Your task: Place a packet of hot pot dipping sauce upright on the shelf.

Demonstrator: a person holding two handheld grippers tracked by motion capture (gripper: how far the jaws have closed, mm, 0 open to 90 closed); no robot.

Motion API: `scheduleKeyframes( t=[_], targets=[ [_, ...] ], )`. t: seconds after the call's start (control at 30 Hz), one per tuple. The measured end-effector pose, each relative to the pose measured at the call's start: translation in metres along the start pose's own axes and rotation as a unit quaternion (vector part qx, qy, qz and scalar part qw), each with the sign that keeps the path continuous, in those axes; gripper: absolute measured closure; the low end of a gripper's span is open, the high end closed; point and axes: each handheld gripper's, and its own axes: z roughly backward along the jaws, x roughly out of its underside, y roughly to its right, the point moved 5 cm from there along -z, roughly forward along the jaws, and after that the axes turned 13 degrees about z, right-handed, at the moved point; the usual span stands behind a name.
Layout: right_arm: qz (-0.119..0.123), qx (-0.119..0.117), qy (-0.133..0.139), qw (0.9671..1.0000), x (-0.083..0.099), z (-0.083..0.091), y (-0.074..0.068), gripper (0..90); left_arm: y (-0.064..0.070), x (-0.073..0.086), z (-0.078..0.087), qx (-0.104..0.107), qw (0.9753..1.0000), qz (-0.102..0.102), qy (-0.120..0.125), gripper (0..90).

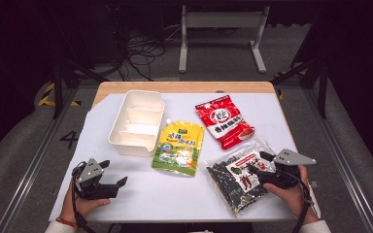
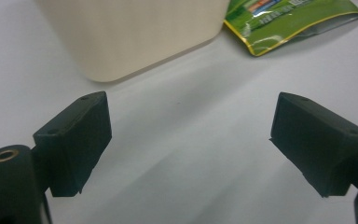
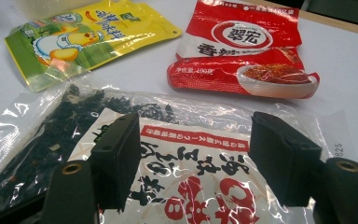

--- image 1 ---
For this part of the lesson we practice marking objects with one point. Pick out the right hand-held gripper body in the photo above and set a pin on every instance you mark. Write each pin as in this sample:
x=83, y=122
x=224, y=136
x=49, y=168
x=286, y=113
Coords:
x=283, y=176

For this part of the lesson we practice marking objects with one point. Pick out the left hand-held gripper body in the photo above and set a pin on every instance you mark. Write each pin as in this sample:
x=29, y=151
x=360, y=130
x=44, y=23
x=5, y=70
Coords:
x=92, y=189

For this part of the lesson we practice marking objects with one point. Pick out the clear bag of dried seaweed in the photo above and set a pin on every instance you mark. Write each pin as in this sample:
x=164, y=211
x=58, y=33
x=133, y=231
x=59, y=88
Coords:
x=233, y=181

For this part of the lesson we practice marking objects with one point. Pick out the white plastic storage box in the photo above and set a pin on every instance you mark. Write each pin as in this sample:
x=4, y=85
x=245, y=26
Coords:
x=137, y=124

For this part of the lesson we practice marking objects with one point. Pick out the red snack packet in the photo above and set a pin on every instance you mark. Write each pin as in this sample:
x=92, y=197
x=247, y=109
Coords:
x=225, y=121

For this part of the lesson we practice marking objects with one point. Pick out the person's right hand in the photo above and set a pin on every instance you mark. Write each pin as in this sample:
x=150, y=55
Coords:
x=293, y=199

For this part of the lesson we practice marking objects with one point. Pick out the person's left hand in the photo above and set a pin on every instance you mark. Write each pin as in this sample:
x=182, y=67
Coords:
x=76, y=208

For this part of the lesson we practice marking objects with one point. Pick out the small grey table clip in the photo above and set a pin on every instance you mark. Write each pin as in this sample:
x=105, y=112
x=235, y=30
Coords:
x=314, y=184

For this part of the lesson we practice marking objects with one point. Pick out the white table mat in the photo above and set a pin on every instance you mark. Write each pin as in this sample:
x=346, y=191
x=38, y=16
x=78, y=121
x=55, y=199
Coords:
x=162, y=197

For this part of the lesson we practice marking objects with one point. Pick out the yellow spout pouch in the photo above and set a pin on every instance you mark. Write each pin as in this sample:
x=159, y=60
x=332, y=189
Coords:
x=178, y=149

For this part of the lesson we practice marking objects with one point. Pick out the black metal stand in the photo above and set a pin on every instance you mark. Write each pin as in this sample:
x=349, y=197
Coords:
x=321, y=90
x=58, y=87

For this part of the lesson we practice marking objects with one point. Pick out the yellow black hazard tape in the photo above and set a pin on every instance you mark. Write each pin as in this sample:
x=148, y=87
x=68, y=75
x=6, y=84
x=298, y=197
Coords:
x=47, y=97

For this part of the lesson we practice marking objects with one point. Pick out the wooden table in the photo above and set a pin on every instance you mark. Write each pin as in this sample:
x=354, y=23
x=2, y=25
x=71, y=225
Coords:
x=191, y=87

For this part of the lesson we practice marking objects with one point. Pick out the aluminium floor rail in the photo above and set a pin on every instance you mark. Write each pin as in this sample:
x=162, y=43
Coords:
x=37, y=161
x=340, y=161

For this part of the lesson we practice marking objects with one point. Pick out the white metal stand frame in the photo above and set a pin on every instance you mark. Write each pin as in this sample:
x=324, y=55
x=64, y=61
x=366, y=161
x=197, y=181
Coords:
x=220, y=19

